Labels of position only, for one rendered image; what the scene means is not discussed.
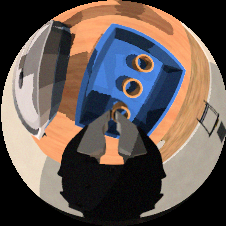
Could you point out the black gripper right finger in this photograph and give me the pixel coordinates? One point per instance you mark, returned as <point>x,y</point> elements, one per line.
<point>135,143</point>

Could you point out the blue crate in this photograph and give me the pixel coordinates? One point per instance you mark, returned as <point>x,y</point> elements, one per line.
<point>111,63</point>

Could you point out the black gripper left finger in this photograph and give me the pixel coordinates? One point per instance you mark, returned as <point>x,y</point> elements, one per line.
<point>89,142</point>

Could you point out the round grey turntable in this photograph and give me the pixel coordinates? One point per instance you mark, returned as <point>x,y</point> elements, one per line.
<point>41,82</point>

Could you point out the bronze bushing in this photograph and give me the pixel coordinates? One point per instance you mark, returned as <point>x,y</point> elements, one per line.
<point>136,92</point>
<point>147,59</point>
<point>120,105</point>

